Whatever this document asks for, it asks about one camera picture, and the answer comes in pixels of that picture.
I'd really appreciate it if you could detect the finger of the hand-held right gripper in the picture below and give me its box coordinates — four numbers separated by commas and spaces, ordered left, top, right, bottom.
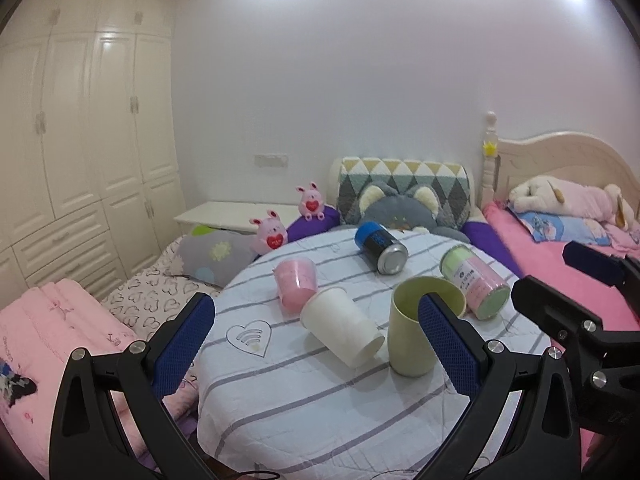
510, 275, 640, 367
562, 241, 640, 306

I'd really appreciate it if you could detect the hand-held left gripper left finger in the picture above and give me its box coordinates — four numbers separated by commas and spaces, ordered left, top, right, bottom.
48, 291, 221, 480

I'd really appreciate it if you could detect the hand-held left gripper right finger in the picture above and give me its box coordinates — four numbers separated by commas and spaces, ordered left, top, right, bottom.
414, 292, 584, 480

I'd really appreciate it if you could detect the white cup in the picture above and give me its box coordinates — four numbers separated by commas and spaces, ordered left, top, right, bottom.
299, 286, 386, 368

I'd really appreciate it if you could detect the pink cup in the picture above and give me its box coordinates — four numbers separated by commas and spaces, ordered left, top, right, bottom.
272, 256, 319, 317

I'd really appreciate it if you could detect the pale green cup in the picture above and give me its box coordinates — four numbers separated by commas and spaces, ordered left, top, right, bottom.
388, 276, 468, 377

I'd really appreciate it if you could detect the pink bedsheet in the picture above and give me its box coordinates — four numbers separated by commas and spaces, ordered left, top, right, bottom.
482, 202, 640, 461

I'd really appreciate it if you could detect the blue cartoon pillow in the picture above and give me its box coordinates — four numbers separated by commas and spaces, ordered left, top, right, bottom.
515, 210, 613, 247

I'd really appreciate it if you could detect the heart print sheet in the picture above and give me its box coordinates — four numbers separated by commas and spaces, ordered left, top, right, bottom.
100, 237, 223, 341

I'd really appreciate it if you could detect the green and pink canister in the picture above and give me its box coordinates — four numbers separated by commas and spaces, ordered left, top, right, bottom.
439, 244, 512, 321

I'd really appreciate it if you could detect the purple cushion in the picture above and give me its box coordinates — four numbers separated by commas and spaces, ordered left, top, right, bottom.
286, 205, 342, 243
460, 219, 526, 279

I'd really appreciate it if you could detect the white and pink plush dog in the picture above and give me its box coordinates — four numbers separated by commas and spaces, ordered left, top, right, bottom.
507, 176, 637, 225

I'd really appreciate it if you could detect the grey flower pillow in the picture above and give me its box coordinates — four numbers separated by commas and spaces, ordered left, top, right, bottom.
170, 225, 261, 288

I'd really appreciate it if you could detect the cream bed headboard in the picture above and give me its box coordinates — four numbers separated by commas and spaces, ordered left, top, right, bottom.
481, 111, 640, 209

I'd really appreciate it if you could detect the blue and black can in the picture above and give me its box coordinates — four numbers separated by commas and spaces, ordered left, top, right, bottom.
354, 221, 410, 276

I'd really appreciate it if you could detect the pink quilt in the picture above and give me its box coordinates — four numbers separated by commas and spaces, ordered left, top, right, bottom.
0, 279, 201, 467

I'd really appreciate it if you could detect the pink plush pig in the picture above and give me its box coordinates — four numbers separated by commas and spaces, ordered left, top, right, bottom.
249, 210, 288, 254
296, 182, 328, 222

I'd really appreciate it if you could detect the white side table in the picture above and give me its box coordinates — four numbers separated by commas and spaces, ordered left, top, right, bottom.
173, 201, 303, 236

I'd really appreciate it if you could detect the grey cat cushion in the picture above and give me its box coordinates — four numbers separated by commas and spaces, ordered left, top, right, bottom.
357, 182, 468, 243

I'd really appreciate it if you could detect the triangle patterned chair cover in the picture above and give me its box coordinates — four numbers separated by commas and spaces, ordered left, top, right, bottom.
327, 156, 475, 227

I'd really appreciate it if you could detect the white wardrobe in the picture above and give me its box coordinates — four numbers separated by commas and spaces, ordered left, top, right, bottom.
0, 0, 187, 306

